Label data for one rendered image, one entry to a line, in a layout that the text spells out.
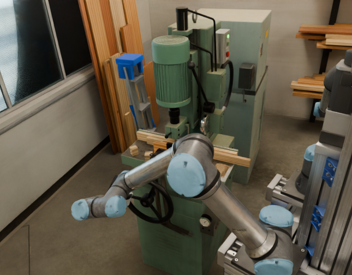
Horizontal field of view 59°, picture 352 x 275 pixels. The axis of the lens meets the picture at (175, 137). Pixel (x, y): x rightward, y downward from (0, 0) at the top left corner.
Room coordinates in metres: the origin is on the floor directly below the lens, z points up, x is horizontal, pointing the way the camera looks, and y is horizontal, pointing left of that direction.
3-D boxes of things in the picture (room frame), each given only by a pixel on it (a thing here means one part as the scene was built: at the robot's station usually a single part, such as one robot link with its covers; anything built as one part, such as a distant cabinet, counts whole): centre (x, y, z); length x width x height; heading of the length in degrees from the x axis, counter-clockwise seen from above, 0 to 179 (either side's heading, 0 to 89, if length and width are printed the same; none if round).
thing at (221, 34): (1.68, -0.27, 1.40); 0.10 x 0.06 x 0.16; 153
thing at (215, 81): (1.58, -0.23, 1.23); 0.09 x 0.08 x 0.15; 153
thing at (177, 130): (1.48, -0.01, 1.03); 0.14 x 0.07 x 0.09; 153
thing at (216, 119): (1.56, -0.22, 1.02); 0.09 x 0.07 x 0.12; 63
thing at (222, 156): (1.41, -0.10, 0.92); 0.60 x 0.02 x 0.04; 63
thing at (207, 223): (1.16, -0.13, 0.65); 0.06 x 0.04 x 0.08; 63
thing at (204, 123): (1.52, -0.17, 1.02); 0.12 x 0.03 x 0.12; 153
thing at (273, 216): (0.80, -0.34, 0.98); 0.13 x 0.12 x 0.14; 162
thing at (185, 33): (1.59, -0.06, 1.54); 0.08 x 0.08 x 0.17; 63
